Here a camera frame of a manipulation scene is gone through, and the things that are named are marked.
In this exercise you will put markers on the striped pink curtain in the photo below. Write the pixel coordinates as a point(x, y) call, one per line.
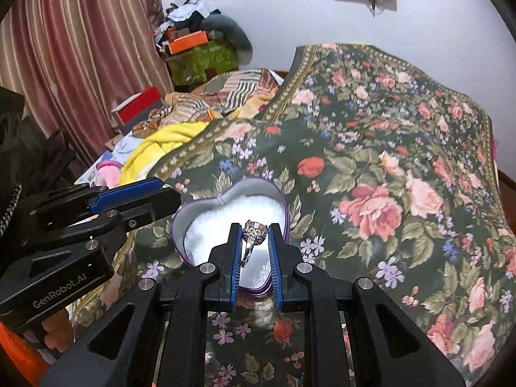
point(75, 60)

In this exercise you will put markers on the green cardboard box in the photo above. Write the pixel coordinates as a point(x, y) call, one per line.
point(201, 63)

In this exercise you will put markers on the dark floral bedspread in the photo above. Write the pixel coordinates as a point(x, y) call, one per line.
point(386, 174)

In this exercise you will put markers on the striped patchwork quilt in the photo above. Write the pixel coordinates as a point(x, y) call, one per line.
point(242, 94)

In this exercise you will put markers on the yellow blanket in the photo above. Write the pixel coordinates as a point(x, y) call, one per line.
point(155, 146)

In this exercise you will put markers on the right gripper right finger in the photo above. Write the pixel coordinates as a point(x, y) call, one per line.
point(355, 334)

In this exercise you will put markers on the pink plush toy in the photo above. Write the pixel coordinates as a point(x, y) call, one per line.
point(108, 173)

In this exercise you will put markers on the red and grey box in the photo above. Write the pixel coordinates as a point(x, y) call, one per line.
point(129, 109)

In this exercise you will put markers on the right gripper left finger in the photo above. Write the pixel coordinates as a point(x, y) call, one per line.
point(156, 333)

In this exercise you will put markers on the orange shoe box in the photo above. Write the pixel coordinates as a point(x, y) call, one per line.
point(187, 42)

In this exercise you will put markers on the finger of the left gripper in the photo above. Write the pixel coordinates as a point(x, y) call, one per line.
point(111, 227)
point(71, 205)

